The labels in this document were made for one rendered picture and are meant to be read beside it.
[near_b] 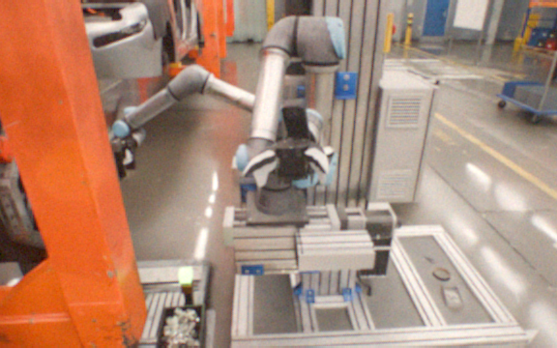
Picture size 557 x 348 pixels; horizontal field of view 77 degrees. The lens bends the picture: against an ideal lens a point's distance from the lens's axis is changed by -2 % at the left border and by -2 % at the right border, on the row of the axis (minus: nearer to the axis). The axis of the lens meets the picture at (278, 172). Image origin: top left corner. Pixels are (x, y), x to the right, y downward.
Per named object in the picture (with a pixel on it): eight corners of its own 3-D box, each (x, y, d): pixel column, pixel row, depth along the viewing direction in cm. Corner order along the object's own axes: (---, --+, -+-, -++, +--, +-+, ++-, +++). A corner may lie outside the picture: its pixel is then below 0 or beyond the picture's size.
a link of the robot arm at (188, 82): (202, 91, 159) (121, 144, 171) (206, 85, 169) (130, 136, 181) (186, 68, 155) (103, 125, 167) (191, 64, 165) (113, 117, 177)
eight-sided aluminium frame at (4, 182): (82, 202, 181) (53, 97, 157) (95, 201, 182) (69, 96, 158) (24, 275, 133) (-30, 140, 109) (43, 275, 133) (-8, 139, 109)
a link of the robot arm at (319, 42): (295, 174, 133) (299, 14, 109) (336, 178, 130) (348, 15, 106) (289, 189, 122) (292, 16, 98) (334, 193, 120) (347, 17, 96)
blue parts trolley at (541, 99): (492, 105, 558) (508, 42, 516) (528, 106, 559) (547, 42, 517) (533, 126, 469) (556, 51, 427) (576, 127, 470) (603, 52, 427)
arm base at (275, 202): (294, 193, 140) (295, 171, 136) (298, 215, 127) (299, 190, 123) (255, 194, 140) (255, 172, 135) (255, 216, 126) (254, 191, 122)
